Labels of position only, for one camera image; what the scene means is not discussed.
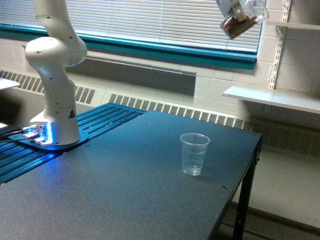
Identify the empty clear plastic cup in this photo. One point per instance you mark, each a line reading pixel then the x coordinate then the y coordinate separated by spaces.
pixel 193 152

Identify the clear cup with nuts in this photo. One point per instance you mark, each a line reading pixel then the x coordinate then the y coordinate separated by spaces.
pixel 255 11

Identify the black table leg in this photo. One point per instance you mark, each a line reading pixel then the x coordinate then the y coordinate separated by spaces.
pixel 245 194

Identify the white upper wall shelf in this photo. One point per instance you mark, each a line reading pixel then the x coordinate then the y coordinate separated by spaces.
pixel 300 26

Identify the white wall shelf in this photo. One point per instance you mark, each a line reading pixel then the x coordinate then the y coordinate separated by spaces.
pixel 272 97
pixel 300 26

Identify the white shelf bracket rail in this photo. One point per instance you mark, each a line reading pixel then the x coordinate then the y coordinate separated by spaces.
pixel 281 30

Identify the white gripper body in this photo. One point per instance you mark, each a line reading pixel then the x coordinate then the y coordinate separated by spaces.
pixel 226 6

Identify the white lower wall shelf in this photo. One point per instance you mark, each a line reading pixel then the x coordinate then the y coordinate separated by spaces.
pixel 272 97

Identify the white window blinds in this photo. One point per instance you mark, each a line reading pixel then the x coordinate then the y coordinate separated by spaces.
pixel 186 23

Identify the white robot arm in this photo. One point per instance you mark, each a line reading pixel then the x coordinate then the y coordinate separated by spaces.
pixel 50 56

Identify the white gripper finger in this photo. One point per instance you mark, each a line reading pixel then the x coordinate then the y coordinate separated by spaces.
pixel 239 13

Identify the blue ribbed mounting plate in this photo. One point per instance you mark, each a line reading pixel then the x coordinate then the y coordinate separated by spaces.
pixel 17 159

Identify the white object left edge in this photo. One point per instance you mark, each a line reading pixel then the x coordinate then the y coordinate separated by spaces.
pixel 6 84

